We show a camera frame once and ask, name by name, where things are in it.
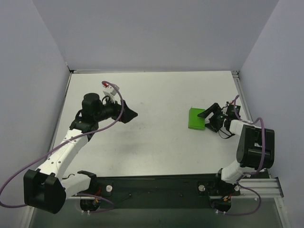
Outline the green paper box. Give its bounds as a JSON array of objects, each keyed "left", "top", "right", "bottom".
[{"left": 188, "top": 107, "right": 205, "bottom": 130}]

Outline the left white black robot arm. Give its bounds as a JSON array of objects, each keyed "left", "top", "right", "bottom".
[{"left": 23, "top": 93, "right": 138, "bottom": 214}]

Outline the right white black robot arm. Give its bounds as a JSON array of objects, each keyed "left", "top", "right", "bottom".
[{"left": 197, "top": 102, "right": 275, "bottom": 184}]

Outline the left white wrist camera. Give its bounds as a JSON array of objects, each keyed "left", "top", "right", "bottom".
[{"left": 101, "top": 81, "right": 120, "bottom": 103}]

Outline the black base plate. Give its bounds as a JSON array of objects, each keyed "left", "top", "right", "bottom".
[{"left": 80, "top": 174, "right": 240, "bottom": 210}]

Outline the aluminium frame rail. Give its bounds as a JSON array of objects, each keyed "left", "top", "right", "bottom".
[{"left": 231, "top": 70, "right": 284, "bottom": 199}]

